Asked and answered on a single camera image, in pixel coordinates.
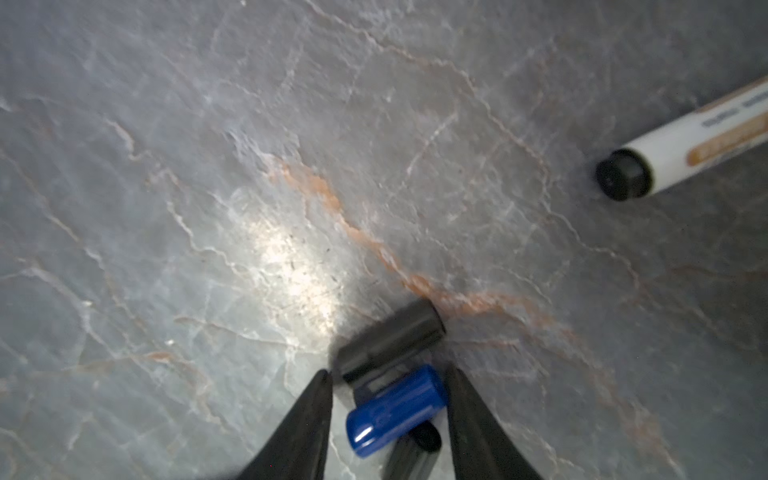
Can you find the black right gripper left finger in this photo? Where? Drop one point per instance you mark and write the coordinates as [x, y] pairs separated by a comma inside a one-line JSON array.
[[298, 447]]

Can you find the blue pen cap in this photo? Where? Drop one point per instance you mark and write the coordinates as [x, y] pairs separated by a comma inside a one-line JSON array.
[[397, 410]]

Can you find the black pen cap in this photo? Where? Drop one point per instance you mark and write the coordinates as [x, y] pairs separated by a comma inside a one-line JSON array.
[[414, 454], [401, 336]]

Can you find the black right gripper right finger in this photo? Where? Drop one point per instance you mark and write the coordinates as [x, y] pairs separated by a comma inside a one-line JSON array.
[[480, 447]]

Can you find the black pen cap right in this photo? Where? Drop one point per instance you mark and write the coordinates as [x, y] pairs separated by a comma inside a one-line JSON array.
[[414, 454]]

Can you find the white whiteboard marker black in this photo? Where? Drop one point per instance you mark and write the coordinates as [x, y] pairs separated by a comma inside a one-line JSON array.
[[670, 154]]

